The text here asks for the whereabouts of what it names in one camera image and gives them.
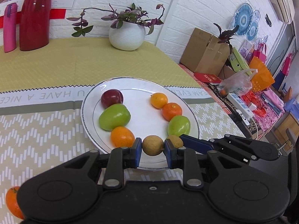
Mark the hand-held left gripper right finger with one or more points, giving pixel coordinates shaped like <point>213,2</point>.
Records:
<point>168,155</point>

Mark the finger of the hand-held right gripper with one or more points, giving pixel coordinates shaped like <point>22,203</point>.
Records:
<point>193,142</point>

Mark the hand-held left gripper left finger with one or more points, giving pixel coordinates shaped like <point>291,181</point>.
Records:
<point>136,152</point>

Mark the brown longan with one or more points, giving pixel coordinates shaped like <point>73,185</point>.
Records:
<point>152,145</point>
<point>175,140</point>

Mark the orange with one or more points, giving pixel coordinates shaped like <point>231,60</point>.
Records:
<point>158,100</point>
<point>122,136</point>
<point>12,201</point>

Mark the green apple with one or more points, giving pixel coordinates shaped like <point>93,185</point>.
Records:
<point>114,117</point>
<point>178,126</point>

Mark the deep orange tangerine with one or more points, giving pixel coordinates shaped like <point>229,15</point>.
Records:
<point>172,111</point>

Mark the white porcelain plate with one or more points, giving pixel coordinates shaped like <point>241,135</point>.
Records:
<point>140,112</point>

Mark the dark red plum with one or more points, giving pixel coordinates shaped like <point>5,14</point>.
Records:
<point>112,98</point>

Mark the wooden cabinet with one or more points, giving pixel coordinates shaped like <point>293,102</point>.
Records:
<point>287,126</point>

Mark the pink cloth pile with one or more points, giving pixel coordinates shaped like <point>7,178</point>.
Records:
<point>268,108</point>

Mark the white power strip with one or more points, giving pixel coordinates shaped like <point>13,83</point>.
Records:
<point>240,105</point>

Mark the red envelope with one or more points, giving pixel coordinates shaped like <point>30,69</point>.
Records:
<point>208,77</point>

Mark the clear plastic bag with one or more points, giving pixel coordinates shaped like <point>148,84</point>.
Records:
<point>236,82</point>

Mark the orange gift bag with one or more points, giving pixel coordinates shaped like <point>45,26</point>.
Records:
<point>260,74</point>

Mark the small open cardboard box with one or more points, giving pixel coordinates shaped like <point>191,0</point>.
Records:
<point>227,71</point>

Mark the green box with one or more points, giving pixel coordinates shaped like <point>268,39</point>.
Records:
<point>238,59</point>

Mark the chevron patterned tablecloth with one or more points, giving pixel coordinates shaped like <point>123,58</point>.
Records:
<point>46,133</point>

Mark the pink gift bag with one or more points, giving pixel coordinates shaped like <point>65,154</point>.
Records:
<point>260,52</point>

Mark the purple leafed plant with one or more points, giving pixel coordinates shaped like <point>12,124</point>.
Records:
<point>225,36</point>

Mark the potted plant in white pot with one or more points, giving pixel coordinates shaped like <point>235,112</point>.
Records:
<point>127,37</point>

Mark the medium blue paper fan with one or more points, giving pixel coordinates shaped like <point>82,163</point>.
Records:
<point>252,30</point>

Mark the large blue paper fan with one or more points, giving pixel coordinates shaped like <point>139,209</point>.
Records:
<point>244,18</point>

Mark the small blue paper fan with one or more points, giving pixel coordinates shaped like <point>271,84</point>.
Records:
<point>256,15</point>

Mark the red paper strip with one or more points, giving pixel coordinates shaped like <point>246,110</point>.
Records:
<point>57,12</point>

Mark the tall red jug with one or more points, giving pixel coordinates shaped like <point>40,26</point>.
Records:
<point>35,16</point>

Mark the pink bottle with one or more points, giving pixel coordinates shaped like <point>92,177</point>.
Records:
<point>9,28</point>

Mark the black wall socket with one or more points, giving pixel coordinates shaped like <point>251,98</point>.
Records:
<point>268,20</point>

